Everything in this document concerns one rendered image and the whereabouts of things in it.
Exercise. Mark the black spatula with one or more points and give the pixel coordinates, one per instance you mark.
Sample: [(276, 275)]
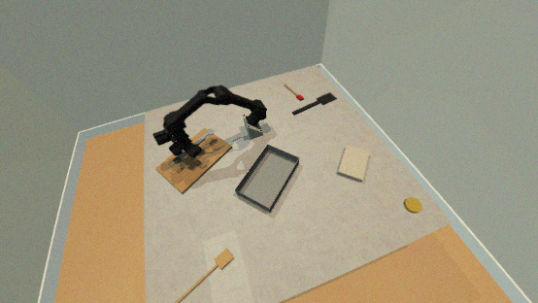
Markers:
[(326, 98)]

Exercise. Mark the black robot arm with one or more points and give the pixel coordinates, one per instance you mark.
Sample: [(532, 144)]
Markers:
[(174, 122)]

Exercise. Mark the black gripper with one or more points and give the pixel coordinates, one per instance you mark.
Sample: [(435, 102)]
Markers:
[(191, 149)]

